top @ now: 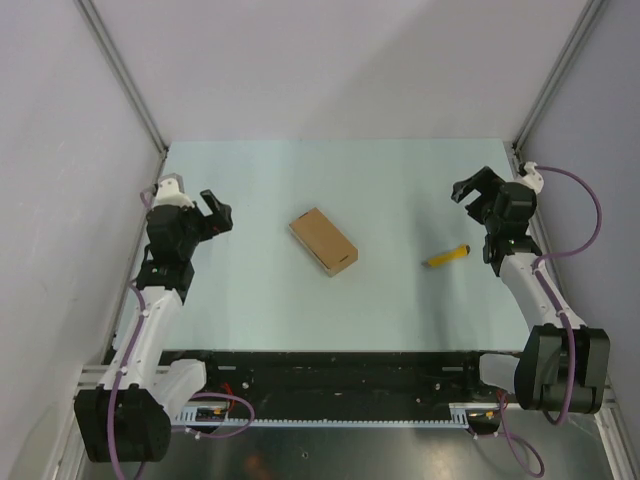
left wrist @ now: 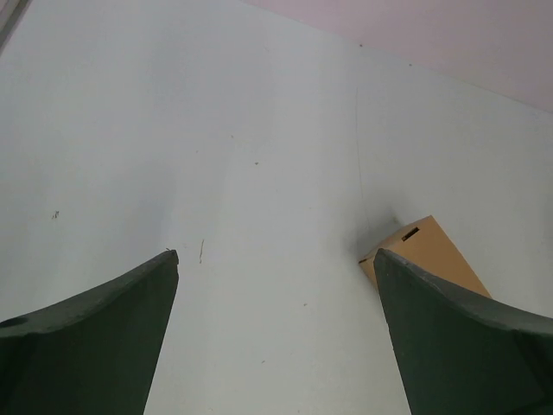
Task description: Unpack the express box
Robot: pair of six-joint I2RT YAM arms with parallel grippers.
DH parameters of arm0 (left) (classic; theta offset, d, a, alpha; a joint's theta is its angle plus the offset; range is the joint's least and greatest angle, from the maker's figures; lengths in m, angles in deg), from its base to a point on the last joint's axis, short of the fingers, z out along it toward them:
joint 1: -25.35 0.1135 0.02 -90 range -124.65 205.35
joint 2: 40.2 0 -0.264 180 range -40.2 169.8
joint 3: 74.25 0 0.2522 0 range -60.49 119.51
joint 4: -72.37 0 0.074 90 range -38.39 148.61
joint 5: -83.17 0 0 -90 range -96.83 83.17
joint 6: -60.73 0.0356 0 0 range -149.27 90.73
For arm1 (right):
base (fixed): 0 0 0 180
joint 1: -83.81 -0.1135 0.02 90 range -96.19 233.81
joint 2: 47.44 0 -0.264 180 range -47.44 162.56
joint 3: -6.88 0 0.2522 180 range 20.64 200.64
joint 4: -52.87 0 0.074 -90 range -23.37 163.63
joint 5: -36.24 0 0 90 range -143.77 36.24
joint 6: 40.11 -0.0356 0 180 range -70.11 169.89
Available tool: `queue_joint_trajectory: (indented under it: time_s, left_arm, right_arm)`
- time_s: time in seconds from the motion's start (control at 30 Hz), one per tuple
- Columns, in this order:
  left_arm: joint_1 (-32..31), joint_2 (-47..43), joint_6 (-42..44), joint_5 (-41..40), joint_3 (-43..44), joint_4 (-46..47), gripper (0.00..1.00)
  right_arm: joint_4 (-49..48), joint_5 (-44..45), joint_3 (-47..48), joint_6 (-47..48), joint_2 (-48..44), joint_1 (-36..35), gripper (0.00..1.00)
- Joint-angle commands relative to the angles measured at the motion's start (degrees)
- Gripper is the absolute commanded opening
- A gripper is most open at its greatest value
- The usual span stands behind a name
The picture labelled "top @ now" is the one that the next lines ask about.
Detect yellow utility knife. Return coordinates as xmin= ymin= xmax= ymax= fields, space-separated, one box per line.
xmin=422 ymin=244 xmax=471 ymax=268

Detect brown cardboard express box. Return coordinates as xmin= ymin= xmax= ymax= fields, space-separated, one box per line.
xmin=289 ymin=208 xmax=359 ymax=277

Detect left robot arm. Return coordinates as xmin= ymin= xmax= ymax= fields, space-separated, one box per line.
xmin=74 ymin=180 xmax=233 ymax=464

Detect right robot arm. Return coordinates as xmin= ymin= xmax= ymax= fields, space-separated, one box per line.
xmin=451 ymin=162 xmax=610 ymax=424

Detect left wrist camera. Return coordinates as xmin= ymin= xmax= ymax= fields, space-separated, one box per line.
xmin=152 ymin=173 xmax=194 ymax=208

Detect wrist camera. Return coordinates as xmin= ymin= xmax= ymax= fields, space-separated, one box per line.
xmin=515 ymin=162 xmax=544 ymax=195
xmin=152 ymin=173 xmax=194 ymax=208

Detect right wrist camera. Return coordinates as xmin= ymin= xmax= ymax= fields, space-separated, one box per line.
xmin=515 ymin=162 xmax=544 ymax=195

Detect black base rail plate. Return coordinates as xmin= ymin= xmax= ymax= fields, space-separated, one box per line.
xmin=160 ymin=350 xmax=499 ymax=420

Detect grey slotted cable duct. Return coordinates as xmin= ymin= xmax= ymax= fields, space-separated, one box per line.
xmin=172 ymin=405 xmax=469 ymax=431

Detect right aluminium frame post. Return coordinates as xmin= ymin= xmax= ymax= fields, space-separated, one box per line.
xmin=511 ymin=0 xmax=610 ymax=154

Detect aluminium frame post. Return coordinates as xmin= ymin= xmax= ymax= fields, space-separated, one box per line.
xmin=74 ymin=0 xmax=168 ymax=158
xmin=511 ymin=0 xmax=610 ymax=154

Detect left aluminium frame post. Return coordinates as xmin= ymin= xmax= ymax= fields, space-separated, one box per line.
xmin=74 ymin=0 xmax=168 ymax=158

